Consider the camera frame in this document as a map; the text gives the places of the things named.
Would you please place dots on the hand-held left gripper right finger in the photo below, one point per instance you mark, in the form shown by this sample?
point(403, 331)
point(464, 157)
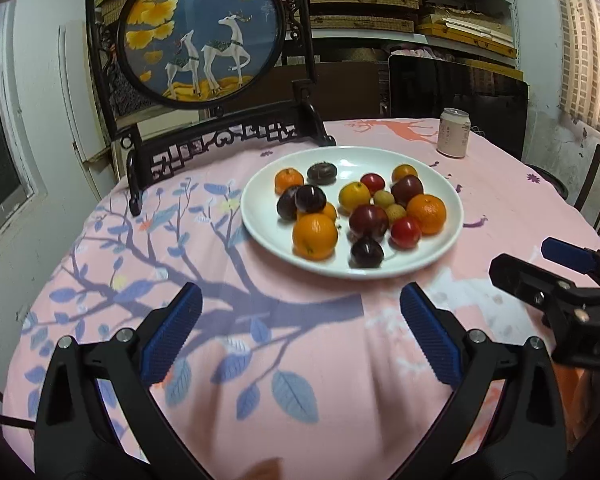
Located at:
point(427, 327)

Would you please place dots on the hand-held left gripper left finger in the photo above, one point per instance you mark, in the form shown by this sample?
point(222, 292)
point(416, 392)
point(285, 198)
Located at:
point(172, 330)

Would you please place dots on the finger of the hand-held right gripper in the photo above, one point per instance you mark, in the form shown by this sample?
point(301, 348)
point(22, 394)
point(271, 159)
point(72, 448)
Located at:
point(522, 275)
point(567, 255)

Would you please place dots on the white oval plate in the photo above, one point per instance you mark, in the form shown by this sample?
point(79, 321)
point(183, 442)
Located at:
point(430, 260)

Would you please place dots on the dark purple plum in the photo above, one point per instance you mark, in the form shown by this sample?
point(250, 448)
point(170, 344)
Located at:
point(310, 198)
point(285, 206)
point(366, 252)

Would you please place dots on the red cherry tomato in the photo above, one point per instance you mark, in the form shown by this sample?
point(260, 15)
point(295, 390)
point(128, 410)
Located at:
point(405, 232)
point(372, 182)

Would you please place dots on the orange mandarin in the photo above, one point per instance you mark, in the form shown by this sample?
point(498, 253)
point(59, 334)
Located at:
point(315, 236)
point(426, 213)
point(331, 210)
point(288, 180)

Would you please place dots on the small yellow longan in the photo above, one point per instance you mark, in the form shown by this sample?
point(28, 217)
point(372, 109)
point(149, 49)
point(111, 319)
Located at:
point(382, 198)
point(396, 213)

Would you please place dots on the small dark red tomato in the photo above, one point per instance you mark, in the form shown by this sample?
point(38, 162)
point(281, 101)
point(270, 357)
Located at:
point(407, 191)

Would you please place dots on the yellow tomato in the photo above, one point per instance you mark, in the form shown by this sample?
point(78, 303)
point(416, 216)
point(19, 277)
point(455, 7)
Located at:
point(404, 171)
point(355, 196)

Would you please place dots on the wrinkled dark brown fruit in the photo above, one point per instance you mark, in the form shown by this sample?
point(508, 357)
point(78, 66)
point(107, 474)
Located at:
point(321, 172)

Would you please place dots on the black round stool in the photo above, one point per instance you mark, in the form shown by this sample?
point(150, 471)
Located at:
point(550, 180)

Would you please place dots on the pink drink can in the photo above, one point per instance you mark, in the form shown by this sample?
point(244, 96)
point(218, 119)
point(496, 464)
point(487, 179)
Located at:
point(453, 132)

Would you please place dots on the black rectangular panel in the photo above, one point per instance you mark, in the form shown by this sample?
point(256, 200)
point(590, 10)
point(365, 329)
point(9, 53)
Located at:
point(480, 100)

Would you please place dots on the beige checked curtain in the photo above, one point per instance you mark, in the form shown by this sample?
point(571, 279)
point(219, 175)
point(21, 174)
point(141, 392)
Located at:
point(590, 45)

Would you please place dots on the white cabinet door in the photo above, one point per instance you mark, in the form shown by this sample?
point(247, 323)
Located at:
point(80, 100)

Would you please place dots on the white shelf unit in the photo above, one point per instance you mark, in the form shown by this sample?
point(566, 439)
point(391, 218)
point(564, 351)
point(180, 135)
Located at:
point(512, 10)

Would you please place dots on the white framed window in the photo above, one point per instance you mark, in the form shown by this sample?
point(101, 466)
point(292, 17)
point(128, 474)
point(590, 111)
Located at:
point(0, 135)

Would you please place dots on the round deer screen wooden stand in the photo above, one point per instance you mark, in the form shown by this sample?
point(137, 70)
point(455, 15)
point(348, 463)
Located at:
point(205, 35)

